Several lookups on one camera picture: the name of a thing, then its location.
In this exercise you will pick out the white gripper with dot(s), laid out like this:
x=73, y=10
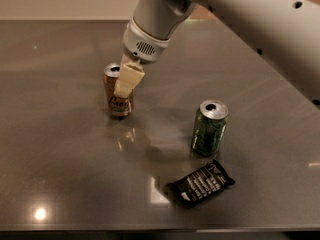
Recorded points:
x=142, y=45

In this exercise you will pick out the orange LaCroix can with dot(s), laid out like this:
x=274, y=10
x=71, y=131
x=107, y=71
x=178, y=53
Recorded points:
x=118, y=107

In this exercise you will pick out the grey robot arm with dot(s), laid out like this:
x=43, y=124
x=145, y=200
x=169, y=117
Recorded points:
x=285, y=33

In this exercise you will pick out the green soda can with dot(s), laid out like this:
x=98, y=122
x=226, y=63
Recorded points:
x=209, y=127

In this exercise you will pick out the black snack wrapper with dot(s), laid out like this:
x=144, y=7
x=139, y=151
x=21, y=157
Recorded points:
x=201, y=185

